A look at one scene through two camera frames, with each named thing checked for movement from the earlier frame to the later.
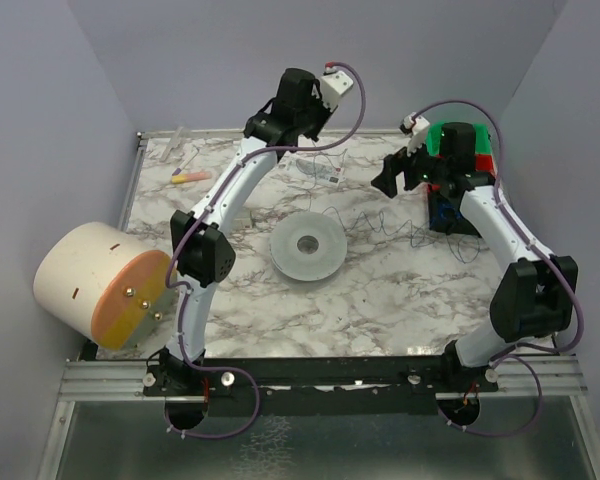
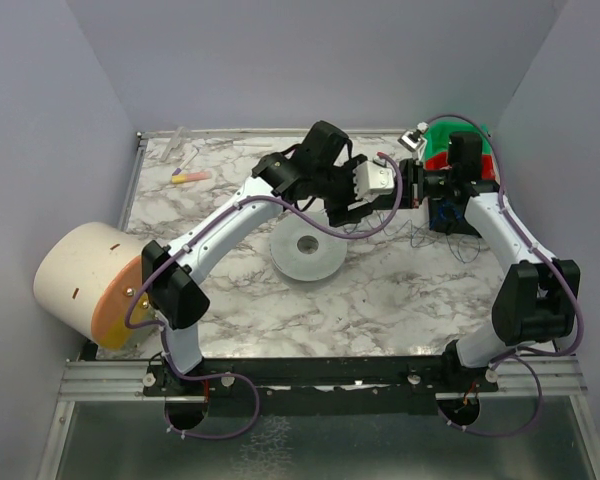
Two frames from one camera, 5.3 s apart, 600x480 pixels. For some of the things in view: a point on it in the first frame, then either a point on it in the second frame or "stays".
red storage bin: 483,163 stays
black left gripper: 311,107 to 342,187
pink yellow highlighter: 190,177 stays
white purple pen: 178,169 stays
